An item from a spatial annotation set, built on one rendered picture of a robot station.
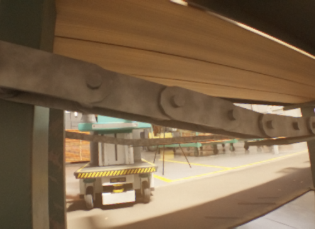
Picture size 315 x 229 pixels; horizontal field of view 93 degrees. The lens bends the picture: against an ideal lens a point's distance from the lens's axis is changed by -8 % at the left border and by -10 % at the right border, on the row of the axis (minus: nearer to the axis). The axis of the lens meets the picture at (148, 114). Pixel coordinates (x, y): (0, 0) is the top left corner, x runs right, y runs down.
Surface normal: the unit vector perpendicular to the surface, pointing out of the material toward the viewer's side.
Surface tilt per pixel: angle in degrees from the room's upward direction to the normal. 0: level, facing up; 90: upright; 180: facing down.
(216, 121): 90
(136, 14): 180
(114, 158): 90
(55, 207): 90
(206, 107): 90
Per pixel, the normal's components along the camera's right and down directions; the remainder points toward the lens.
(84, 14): 0.07, 0.98
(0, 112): 0.40, -0.18
